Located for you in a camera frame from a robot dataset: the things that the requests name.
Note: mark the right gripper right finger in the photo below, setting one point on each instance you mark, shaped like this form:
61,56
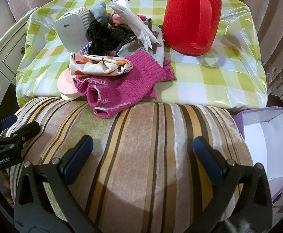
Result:
242,200

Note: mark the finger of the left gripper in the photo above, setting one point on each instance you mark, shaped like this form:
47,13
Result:
22,135

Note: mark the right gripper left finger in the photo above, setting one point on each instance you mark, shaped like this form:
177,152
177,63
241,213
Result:
44,202

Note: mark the pink round sponge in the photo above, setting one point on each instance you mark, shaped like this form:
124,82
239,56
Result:
66,86

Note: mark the floral white orange cloth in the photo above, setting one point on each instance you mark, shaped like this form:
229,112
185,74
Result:
80,65

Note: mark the magenta knitted garment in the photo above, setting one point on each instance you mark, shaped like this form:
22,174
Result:
109,95

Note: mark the black fuzzy cloth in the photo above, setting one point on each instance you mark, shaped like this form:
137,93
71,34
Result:
103,39

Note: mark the grey blue fleece cloth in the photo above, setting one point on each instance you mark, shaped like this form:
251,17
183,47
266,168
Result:
98,11

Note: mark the black white gingham cloth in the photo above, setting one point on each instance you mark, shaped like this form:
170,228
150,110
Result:
127,39

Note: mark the pink soft cloth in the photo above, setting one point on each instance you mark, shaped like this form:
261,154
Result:
117,20

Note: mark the white grey cloth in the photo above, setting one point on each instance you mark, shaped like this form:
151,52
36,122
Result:
151,42

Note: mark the purple pink knitted sock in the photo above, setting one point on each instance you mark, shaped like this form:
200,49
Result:
86,49

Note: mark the white cabinet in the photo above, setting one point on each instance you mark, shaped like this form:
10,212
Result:
12,49

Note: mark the purple cardboard box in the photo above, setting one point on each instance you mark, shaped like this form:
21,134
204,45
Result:
262,130

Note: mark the striped plush cushion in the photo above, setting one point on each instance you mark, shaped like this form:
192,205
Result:
143,174

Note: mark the white ribbed plastic device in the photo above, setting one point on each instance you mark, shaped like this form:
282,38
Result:
72,28

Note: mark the green checkered tablecloth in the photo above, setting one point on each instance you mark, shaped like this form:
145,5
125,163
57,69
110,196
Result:
229,76

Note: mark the red thermos jug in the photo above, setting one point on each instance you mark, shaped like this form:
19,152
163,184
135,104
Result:
190,26

